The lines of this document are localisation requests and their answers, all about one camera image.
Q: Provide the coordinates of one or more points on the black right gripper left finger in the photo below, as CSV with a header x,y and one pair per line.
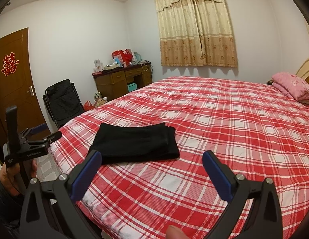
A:
x,y
82,175

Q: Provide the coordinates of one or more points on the red gift bag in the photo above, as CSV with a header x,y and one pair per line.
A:
x,y
124,56

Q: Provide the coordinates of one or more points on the red plastic bag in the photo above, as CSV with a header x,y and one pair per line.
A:
x,y
88,106

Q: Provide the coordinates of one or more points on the teal box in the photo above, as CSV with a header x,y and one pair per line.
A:
x,y
132,87

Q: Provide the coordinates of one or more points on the person's left hand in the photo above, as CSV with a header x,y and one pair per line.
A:
x,y
7,178

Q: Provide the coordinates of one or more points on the pink folded blanket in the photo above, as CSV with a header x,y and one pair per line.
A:
x,y
291,86

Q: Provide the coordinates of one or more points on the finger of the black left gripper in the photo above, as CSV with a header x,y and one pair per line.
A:
x,y
29,132
45,142

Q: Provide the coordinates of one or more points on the black pants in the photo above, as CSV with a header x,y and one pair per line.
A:
x,y
135,144

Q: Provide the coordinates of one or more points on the person's right hand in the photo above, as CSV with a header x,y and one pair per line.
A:
x,y
173,232

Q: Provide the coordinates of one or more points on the red double happiness decoration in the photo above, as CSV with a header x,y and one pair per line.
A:
x,y
10,64

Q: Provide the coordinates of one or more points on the brown wooden door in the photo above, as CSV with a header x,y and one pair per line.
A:
x,y
14,87

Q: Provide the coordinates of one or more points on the cream wooden headboard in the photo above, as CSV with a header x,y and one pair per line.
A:
x,y
303,72

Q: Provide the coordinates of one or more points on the black folding chair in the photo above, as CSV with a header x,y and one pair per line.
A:
x,y
62,102

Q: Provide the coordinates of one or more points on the silver door handle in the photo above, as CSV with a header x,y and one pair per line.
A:
x,y
31,91

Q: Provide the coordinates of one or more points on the person's left forearm dark sleeve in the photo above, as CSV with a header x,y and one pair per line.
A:
x,y
10,211

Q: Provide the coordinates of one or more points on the beige floral window curtain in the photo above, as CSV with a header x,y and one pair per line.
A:
x,y
195,33

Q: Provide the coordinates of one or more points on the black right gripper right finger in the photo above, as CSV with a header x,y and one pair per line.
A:
x,y
221,176

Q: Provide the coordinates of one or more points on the brown wooden desk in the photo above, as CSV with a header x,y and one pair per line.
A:
x,y
113,84

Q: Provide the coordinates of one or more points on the white card on desk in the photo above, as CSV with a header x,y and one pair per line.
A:
x,y
99,67

